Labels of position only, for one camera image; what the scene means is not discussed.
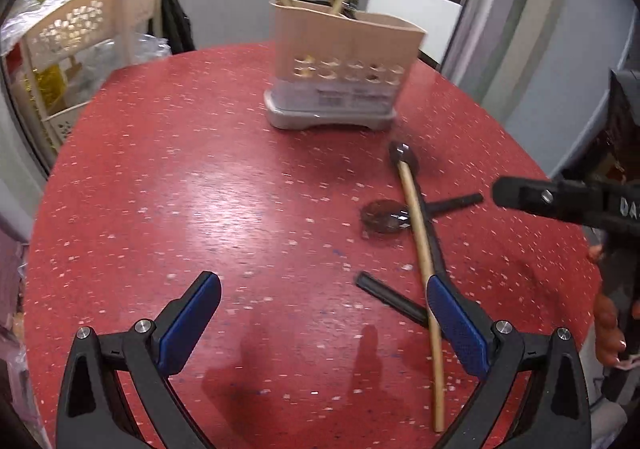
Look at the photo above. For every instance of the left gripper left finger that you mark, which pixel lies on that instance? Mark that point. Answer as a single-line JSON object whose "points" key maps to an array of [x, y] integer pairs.
{"points": [[93, 411]]}

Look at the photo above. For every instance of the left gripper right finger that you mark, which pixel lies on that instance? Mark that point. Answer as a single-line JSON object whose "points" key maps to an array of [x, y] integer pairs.
{"points": [[554, 412]]}

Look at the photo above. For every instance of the dark spoon grey handle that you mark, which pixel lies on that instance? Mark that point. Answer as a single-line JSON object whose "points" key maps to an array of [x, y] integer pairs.
{"points": [[387, 217]]}

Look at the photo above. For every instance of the person's right hand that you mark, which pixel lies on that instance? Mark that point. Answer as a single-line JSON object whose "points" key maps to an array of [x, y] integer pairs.
{"points": [[610, 340]]}

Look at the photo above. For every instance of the dark flat chopstick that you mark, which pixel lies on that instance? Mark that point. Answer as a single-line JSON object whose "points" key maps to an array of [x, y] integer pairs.
{"points": [[388, 296]]}

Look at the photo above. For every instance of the beige plastic utensil holder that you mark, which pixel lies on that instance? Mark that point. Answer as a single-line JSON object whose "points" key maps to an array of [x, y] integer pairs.
{"points": [[335, 70]]}

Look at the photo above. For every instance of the cream perforated storage rack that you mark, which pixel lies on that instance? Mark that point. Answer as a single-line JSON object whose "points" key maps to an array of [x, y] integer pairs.
{"points": [[71, 29]]}

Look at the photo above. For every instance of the black garment on rack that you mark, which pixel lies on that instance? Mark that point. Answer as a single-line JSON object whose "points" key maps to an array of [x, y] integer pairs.
{"points": [[176, 27]]}

